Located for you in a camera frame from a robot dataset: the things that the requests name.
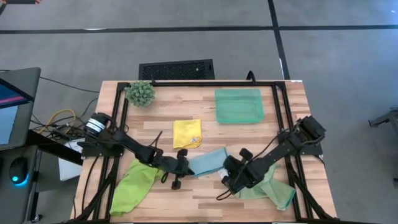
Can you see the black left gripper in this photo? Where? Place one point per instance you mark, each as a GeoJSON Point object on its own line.
{"type": "Point", "coordinates": [169, 165]}

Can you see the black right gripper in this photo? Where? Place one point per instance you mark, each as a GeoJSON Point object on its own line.
{"type": "Point", "coordinates": [247, 175]}

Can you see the light blue teal-hemmed microfiber towel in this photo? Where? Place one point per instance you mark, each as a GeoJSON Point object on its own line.
{"type": "Point", "coordinates": [206, 161]}

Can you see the yellow microfiber towel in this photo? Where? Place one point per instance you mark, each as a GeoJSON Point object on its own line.
{"type": "Point", "coordinates": [186, 133]}

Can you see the mint green microfiber towel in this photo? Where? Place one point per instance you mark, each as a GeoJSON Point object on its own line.
{"type": "Point", "coordinates": [276, 196]}

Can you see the teal translucent plastic bin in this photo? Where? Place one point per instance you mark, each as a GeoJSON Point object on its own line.
{"type": "Point", "coordinates": [239, 105]}

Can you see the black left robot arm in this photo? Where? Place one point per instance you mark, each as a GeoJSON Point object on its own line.
{"type": "Point", "coordinates": [130, 143]}

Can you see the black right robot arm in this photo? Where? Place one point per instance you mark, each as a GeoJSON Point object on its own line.
{"type": "Point", "coordinates": [286, 146]}

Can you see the lime green microfiber towel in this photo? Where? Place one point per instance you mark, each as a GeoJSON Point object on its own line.
{"type": "Point", "coordinates": [133, 186]}

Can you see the artificial plant in white pot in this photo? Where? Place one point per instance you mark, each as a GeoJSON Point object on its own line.
{"type": "Point", "coordinates": [140, 93]}

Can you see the white paper sheet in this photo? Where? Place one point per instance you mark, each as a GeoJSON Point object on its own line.
{"type": "Point", "coordinates": [70, 168]}

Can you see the black operator desk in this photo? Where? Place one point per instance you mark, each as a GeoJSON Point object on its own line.
{"type": "Point", "coordinates": [49, 146]}

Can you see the grey stand leg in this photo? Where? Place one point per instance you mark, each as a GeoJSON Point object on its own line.
{"type": "Point", "coordinates": [384, 118]}

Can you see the black computer mouse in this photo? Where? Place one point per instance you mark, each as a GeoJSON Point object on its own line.
{"type": "Point", "coordinates": [18, 169]}

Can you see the black computer monitor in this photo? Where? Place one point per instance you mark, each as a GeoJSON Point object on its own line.
{"type": "Point", "coordinates": [18, 102]}

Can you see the black aluminium table frame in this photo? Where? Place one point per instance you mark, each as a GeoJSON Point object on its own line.
{"type": "Point", "coordinates": [199, 84]}

